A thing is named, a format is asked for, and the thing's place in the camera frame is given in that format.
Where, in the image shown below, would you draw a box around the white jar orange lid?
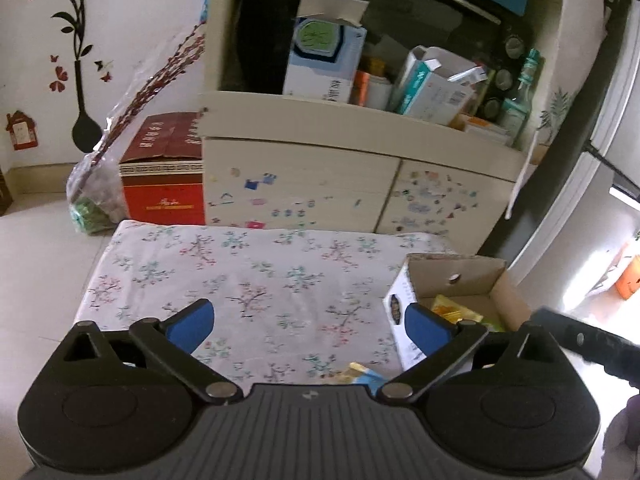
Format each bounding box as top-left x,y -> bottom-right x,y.
352,71 -> 394,109

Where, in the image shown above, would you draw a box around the bag of green packets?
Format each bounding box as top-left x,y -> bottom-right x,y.
66,155 -> 126,236

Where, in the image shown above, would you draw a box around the black metal frame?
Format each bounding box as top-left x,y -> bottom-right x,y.
477,0 -> 640,262

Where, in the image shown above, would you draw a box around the blue white carton green label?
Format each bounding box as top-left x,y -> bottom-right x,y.
282,0 -> 370,104

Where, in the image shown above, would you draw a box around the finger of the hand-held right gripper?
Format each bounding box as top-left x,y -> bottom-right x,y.
530,307 -> 640,391

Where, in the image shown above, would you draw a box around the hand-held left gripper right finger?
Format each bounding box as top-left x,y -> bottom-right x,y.
376,302 -> 568,405

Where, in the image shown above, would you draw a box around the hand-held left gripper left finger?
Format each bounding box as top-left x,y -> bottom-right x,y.
59,299 -> 240,405

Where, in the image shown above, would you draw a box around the clear bag of red branches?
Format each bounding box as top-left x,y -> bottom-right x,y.
87,20 -> 208,171

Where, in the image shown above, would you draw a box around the green glass bottle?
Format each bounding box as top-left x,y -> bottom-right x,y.
500,49 -> 544,144

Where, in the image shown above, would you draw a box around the yellow blue snack packet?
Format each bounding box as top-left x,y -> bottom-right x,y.
334,361 -> 390,394

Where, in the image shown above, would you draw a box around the red cardboard box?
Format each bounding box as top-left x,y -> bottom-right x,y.
119,111 -> 207,226

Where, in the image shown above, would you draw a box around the orange white flat box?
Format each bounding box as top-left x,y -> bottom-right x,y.
462,116 -> 514,147

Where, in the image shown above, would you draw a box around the white teal open carton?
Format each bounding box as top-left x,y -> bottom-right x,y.
392,46 -> 489,127

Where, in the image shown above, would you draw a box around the red house wall sticker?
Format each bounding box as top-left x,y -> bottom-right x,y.
5,110 -> 40,152

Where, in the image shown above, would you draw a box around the floral tablecloth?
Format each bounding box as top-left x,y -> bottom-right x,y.
72,220 -> 457,397

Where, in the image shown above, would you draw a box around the cream wooden cabinet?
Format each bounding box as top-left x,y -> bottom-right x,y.
197,0 -> 608,237

